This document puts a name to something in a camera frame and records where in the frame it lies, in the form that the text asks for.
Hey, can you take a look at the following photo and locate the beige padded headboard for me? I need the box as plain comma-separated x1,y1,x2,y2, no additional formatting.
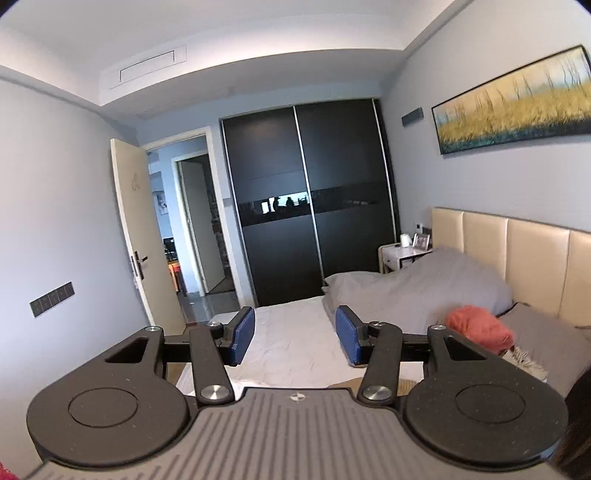
431,207,591,330

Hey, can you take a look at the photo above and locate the framed landscape painting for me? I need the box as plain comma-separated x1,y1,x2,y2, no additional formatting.
431,45,591,155

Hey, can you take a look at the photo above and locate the white hallway door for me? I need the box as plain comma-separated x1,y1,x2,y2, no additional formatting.
177,156,221,296

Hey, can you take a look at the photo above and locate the white nightstand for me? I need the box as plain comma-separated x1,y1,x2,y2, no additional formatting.
378,244,435,274

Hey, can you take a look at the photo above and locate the orange stool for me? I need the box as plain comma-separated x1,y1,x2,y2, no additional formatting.
167,261,185,296

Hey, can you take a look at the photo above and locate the bed with grey sheet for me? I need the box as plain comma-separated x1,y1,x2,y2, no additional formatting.
175,295,426,398

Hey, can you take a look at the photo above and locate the dark wall switch panel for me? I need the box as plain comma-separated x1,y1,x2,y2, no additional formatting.
29,281,75,318

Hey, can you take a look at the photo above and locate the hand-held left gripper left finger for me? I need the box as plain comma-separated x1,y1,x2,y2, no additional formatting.
104,306,256,408

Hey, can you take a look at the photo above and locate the red fleece garment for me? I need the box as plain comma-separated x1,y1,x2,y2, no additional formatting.
445,305,515,356

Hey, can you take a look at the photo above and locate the ceiling air vent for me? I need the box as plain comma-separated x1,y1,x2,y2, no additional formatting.
108,45,188,90

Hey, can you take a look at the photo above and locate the tan striped button shirt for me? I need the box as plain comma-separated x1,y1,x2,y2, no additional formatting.
165,362,419,398

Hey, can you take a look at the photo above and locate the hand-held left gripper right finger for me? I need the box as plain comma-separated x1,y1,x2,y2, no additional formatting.
335,305,504,408

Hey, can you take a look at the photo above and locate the grey pillow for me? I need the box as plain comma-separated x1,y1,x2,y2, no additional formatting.
496,302,591,398
322,246,514,335

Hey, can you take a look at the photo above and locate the cream room door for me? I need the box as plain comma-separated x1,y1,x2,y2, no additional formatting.
110,138,188,337

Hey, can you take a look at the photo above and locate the black sliding wardrobe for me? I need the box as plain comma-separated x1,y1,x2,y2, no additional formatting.
219,98,402,308

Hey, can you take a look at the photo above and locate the cream fringed cloth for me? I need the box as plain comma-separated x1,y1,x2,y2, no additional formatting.
501,345,550,381

